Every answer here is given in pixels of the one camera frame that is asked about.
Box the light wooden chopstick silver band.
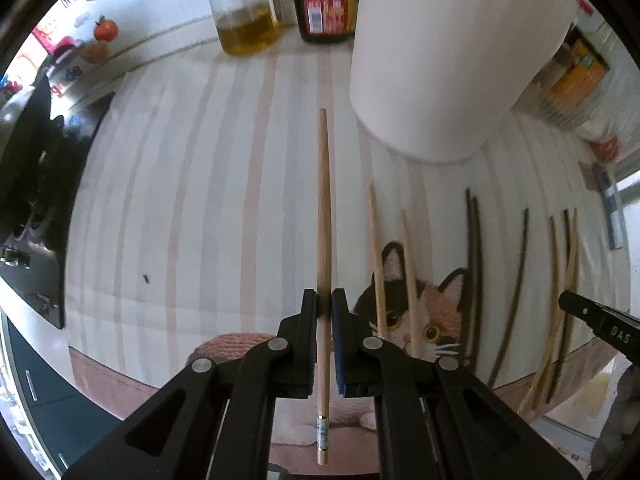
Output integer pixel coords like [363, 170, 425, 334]
[317, 108, 332, 466]

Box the dark brown chopstick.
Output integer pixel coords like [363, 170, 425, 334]
[544, 208, 576, 404]
[470, 196, 484, 373]
[487, 208, 529, 389]
[463, 188, 475, 366]

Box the blue smartphone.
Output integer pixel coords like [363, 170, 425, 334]
[593, 162, 624, 250]

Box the red plastic bag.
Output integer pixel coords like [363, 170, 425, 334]
[588, 136, 620, 164]

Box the striped cat placemat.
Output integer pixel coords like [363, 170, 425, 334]
[65, 37, 630, 418]

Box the clear condiment organizer bin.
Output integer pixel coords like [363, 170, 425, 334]
[513, 26, 611, 130]

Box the black gas stove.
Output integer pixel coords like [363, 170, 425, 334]
[1, 78, 115, 330]

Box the white cylindrical utensil holder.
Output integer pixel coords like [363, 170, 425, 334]
[349, 0, 577, 162]

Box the glass oil bottle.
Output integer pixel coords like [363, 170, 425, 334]
[208, 0, 284, 56]

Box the tomato wall sticker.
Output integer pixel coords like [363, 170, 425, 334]
[93, 16, 119, 42]

